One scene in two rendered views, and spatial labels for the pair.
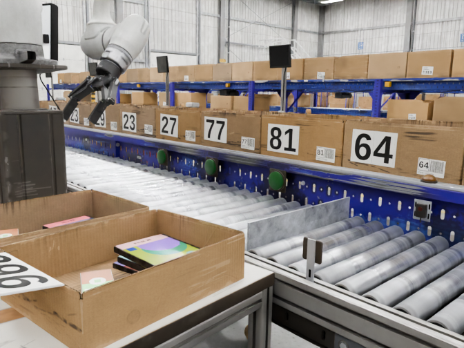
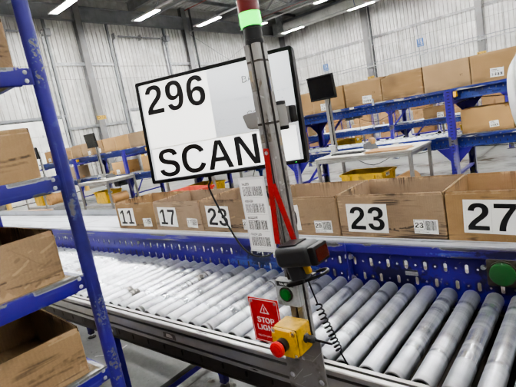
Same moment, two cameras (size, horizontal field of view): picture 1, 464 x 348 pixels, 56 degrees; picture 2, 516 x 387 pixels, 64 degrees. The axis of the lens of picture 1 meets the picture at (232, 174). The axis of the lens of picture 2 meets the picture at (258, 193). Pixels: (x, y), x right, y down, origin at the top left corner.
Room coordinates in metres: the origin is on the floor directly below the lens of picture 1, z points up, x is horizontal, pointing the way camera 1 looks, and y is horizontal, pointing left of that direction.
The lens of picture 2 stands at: (1.14, 1.16, 1.37)
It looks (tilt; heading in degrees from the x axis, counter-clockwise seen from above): 9 degrees down; 353
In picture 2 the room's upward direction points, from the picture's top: 10 degrees counter-clockwise
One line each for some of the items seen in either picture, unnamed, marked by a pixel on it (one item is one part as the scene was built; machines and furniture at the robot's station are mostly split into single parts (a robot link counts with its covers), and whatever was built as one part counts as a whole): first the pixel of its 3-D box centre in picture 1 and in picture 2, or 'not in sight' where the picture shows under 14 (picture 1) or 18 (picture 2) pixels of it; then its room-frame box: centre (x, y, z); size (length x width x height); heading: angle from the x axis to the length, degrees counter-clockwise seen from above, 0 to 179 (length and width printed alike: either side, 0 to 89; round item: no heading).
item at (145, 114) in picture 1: (157, 121); (401, 206); (2.62, 0.45, 0.97); 0.39 x 0.29 x 0.17; 43
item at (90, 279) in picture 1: (98, 293); not in sight; (0.72, 0.23, 0.78); 0.10 x 0.06 x 0.05; 21
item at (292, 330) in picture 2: not in sight; (302, 340); (2.06, 1.01, 0.84); 0.15 x 0.09 x 0.07; 43
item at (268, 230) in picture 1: (304, 223); not in sight; (1.23, -0.21, 0.77); 0.46 x 0.01 x 0.09; 133
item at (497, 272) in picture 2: (160, 157); (502, 275); (2.21, 0.36, 0.81); 0.07 x 0.01 x 0.07; 43
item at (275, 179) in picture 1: (275, 180); not in sight; (1.63, -0.17, 0.81); 0.07 x 0.01 x 0.07; 43
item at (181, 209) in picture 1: (211, 207); not in sight; (1.54, 0.07, 0.73); 0.52 x 0.05 x 0.05; 133
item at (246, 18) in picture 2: not in sight; (249, 13); (2.13, 0.99, 1.62); 0.05 x 0.05 x 0.06
